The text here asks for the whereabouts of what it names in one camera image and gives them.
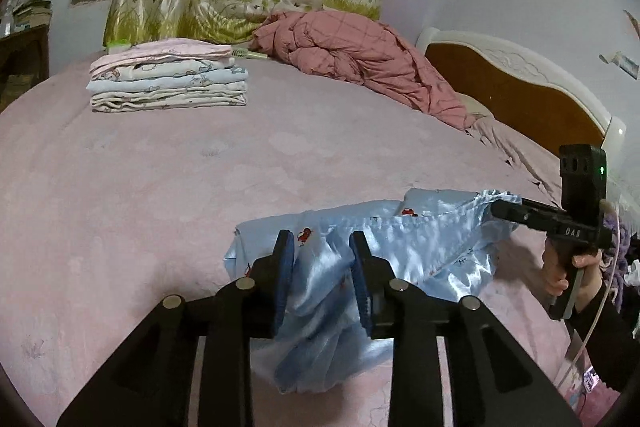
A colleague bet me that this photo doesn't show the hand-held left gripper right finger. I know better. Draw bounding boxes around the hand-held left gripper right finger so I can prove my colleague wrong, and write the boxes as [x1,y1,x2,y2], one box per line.
[348,231,583,427]

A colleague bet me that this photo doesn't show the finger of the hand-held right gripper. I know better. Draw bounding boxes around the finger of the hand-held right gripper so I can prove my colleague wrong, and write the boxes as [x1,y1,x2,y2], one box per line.
[490,198,568,232]

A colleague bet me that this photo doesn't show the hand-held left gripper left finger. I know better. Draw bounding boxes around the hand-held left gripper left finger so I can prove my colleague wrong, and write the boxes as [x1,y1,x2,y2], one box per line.
[56,229,296,427]

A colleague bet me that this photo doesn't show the light blue satin pants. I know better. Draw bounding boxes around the light blue satin pants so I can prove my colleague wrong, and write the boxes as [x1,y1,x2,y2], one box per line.
[222,188,523,395]

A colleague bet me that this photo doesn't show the person's right forearm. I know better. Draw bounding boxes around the person's right forearm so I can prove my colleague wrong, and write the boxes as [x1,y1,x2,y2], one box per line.
[569,289,640,394]

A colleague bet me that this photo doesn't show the person's right hand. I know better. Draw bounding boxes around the person's right hand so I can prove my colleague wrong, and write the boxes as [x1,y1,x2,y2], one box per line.
[541,241,604,309]

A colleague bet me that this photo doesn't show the purple cloth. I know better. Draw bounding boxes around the purple cloth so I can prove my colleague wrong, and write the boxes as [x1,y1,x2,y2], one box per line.
[602,212,635,314]

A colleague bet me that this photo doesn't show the cream pillow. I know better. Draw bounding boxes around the cream pillow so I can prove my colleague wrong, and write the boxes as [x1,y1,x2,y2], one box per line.
[454,93,495,118]

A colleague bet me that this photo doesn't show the bed with pink sheet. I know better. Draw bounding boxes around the bed with pink sheet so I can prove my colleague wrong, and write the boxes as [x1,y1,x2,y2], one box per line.
[0,52,621,427]

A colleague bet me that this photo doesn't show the cream folded garment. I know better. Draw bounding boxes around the cream folded garment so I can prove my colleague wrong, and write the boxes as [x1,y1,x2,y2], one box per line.
[90,82,249,114]

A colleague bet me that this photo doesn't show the pink checked quilt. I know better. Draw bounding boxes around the pink checked quilt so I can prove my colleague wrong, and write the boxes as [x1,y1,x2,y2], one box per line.
[250,9,476,130]

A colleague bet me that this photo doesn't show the light blue folded garment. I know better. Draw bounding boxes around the light blue folded garment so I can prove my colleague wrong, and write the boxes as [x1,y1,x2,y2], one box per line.
[86,67,249,95]

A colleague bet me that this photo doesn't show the white printed folded garment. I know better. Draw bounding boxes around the white printed folded garment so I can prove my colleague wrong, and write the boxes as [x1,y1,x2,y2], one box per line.
[89,57,237,84]

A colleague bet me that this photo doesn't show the pink folded garment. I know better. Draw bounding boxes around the pink folded garment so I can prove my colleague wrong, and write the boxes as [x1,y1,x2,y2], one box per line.
[90,39,235,76]

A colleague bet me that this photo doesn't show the dark wooden cabinet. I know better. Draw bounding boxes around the dark wooden cabinet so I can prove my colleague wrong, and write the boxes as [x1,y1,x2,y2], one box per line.
[0,26,51,112]

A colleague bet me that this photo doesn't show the stack of books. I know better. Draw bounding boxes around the stack of books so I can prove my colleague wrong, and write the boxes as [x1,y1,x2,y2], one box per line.
[12,0,52,32]

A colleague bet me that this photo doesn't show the white cable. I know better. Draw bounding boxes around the white cable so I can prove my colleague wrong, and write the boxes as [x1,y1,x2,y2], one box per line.
[554,201,626,390]

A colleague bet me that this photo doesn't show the wooden headboard with white frame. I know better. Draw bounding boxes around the wooden headboard with white frame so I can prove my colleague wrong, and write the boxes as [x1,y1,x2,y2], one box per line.
[415,28,627,172]

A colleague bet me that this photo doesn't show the wall sticker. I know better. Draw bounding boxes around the wall sticker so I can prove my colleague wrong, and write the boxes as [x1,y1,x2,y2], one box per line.
[600,52,640,80]

